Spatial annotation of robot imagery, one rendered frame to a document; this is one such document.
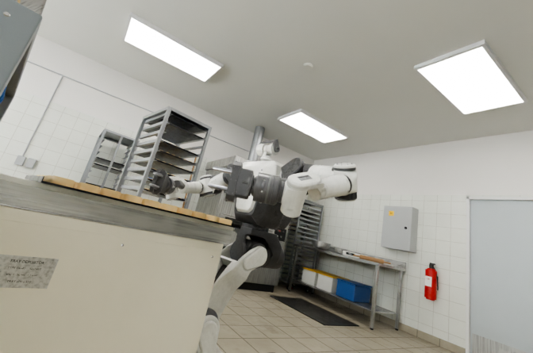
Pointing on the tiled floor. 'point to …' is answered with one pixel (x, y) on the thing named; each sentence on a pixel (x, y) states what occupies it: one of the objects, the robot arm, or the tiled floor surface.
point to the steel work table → (373, 283)
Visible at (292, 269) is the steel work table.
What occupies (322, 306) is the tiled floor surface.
